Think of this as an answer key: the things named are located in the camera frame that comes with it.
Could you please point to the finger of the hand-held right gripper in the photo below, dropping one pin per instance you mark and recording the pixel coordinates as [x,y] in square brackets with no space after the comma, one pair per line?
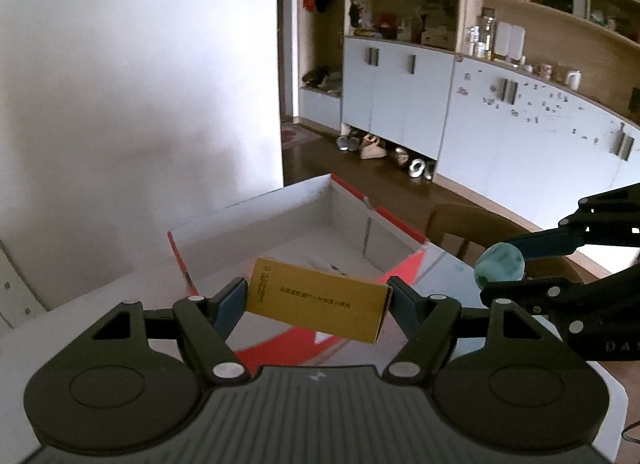
[545,243]
[540,289]

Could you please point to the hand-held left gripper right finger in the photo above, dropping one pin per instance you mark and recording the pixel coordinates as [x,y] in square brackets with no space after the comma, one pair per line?
[405,304]

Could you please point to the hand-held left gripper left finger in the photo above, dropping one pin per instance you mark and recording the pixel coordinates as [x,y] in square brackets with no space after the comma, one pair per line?
[232,301]

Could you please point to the green marbled ball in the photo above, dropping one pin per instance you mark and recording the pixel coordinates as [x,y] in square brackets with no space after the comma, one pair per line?
[500,264]

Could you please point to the yellow carton box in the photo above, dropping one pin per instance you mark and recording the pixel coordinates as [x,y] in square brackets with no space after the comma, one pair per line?
[310,299]

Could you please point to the red cardboard box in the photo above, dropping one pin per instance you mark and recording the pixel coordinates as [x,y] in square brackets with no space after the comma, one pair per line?
[300,224]

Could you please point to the wooden chair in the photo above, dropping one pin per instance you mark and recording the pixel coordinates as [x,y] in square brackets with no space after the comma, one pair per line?
[450,229]

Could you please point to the silver and black shoe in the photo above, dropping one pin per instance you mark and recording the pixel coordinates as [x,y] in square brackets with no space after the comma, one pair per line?
[421,169]

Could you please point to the beige shoes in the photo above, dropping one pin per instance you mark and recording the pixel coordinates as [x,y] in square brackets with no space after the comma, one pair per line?
[372,149]

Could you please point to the white kettle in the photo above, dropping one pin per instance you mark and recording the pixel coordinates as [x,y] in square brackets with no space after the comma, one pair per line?
[573,80]

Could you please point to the grey slippers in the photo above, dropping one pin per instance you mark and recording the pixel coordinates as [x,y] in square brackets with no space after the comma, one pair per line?
[346,144]

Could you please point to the patterned doormat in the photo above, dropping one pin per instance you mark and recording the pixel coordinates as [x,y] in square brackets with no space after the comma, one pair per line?
[297,136]

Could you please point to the white rectangular containers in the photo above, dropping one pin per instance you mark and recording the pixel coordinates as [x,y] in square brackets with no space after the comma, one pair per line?
[510,43]

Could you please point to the clear bottles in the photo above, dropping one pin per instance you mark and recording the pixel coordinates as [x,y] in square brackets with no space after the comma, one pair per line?
[481,36]

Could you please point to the pile of dark shoes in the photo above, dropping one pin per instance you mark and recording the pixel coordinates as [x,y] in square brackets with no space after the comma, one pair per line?
[322,80]

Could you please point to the red ornament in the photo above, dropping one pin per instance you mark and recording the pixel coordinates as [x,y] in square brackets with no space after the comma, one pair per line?
[386,26]

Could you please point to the white and wood wall unit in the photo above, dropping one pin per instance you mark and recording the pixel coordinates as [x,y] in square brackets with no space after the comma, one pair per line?
[400,94]

